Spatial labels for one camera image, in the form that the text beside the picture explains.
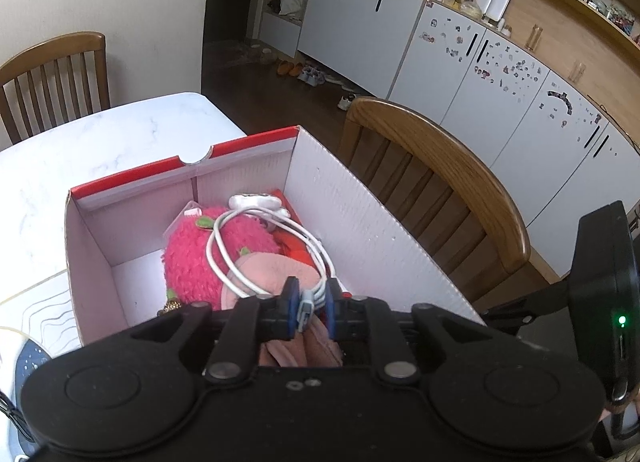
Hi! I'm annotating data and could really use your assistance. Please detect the red shoe box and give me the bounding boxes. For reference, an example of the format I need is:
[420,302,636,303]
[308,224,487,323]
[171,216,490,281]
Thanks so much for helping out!
[64,125,488,348]

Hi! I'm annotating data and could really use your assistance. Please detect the wooden curved-back chair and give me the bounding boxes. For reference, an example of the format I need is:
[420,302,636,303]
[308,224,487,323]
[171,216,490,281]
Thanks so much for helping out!
[340,97,532,315]

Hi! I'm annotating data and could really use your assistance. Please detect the white charging cable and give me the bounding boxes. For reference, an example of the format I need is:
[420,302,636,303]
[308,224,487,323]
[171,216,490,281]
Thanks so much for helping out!
[212,193,342,332]

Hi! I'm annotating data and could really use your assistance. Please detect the red knotted cloth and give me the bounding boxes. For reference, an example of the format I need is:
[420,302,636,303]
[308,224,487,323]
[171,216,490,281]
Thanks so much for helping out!
[265,189,356,300]

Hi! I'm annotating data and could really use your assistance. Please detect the pink fleece hat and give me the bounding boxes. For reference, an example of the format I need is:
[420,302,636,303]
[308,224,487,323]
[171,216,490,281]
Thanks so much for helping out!
[220,249,346,368]

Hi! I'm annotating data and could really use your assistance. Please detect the wooden slat-back chair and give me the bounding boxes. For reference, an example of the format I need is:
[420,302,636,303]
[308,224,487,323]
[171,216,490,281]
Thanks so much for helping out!
[0,32,111,145]

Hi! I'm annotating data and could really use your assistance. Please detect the black cable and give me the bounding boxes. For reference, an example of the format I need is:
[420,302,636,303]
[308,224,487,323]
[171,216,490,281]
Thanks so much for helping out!
[0,389,36,445]

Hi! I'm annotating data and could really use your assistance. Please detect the patterned doormat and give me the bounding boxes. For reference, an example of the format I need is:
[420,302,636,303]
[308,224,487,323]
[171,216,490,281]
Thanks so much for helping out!
[205,39,281,68]

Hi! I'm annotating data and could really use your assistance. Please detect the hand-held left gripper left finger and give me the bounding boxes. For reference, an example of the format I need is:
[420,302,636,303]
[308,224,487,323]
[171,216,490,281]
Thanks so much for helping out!
[131,277,301,385]

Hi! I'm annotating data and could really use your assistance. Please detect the large white wall cabinet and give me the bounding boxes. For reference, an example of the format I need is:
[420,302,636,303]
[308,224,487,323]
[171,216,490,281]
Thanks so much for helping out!
[257,0,640,283]

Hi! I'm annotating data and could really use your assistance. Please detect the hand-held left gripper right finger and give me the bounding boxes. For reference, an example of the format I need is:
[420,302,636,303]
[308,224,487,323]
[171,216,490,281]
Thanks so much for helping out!
[322,278,488,385]

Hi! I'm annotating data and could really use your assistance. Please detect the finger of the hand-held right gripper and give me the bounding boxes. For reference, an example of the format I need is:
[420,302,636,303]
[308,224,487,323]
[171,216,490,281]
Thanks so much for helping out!
[482,282,573,343]

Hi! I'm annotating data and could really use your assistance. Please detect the pink plush strawberry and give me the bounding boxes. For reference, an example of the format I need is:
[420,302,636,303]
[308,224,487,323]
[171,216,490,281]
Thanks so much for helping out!
[162,206,281,310]

